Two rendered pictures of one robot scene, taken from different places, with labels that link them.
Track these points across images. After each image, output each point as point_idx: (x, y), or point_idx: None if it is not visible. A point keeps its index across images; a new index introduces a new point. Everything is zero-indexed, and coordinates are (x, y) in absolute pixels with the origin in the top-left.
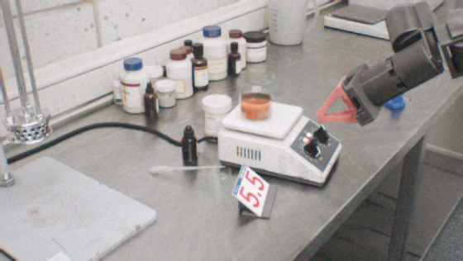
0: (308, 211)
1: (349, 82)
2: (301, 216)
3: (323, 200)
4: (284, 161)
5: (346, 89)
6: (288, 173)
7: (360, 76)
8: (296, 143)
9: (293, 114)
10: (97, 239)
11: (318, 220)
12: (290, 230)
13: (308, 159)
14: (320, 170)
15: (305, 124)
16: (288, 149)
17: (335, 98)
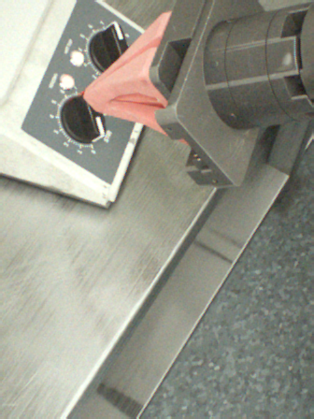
0: (72, 305)
1: (176, 50)
2: (52, 325)
3: (111, 257)
4: (10, 156)
5: (159, 122)
6: (24, 177)
7: (207, 54)
8: (40, 105)
9: (32, 1)
10: None
11: (94, 338)
12: (24, 377)
13: (74, 154)
14: (104, 180)
15: (69, 16)
16: (19, 135)
17: (135, 91)
